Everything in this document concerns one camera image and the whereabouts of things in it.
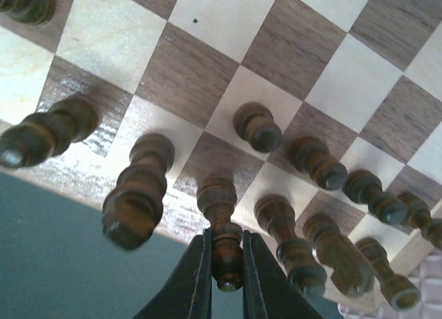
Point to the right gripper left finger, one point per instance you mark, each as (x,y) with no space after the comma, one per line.
(187,292)

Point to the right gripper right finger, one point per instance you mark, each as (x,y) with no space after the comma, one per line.
(267,293)

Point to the dark bishop chess piece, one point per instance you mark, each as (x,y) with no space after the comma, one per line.
(309,155)

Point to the wooden chess board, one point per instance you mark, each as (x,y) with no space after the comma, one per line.
(362,75)

